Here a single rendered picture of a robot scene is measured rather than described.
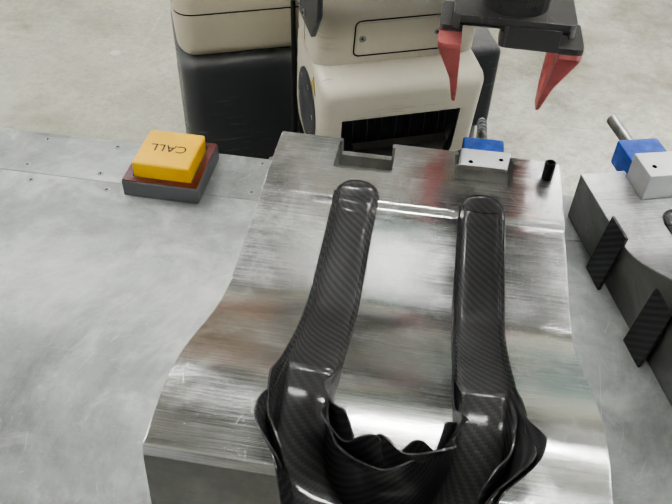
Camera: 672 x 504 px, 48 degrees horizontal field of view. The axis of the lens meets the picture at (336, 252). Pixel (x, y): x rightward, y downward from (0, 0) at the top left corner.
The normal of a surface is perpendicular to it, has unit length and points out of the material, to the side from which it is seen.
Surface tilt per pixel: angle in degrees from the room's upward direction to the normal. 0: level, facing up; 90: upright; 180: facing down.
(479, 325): 9
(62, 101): 0
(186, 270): 0
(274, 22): 90
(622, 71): 0
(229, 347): 25
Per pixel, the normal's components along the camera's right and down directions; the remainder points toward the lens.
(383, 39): 0.23, 0.77
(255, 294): 0.06, -0.85
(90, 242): 0.03, -0.72
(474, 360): 0.17, -0.94
